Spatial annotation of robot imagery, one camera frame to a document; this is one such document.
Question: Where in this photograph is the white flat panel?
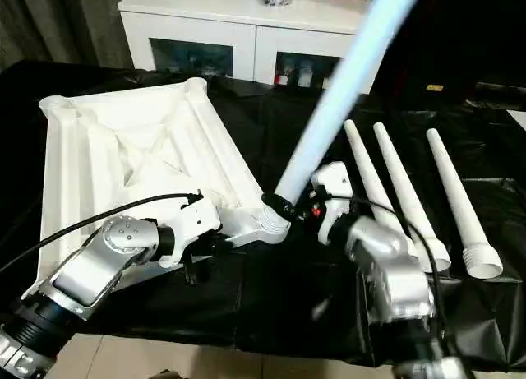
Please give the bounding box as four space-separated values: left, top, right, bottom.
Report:
507 109 526 132

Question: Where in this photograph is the white plastic table leg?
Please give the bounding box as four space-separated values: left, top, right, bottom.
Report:
372 122 452 272
425 127 503 280
344 119 398 224
262 0 427 245

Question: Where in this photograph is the black left wrist camera cable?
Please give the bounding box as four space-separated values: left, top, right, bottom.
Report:
0 192 203 273

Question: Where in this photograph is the grey pleated curtain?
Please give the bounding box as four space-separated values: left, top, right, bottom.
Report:
0 0 136 74

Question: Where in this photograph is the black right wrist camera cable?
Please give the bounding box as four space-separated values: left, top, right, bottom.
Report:
314 192 453 379

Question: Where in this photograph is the white glass-door cabinet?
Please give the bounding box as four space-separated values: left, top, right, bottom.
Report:
118 0 395 96

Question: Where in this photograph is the white plastic table top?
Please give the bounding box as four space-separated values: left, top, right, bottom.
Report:
36 77 293 289

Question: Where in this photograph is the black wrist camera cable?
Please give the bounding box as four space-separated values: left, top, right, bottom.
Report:
0 192 203 273
314 192 453 379

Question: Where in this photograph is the black work mat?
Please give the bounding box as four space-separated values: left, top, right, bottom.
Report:
0 58 526 366

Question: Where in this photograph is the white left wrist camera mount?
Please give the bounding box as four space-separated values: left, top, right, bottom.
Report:
162 193 223 269

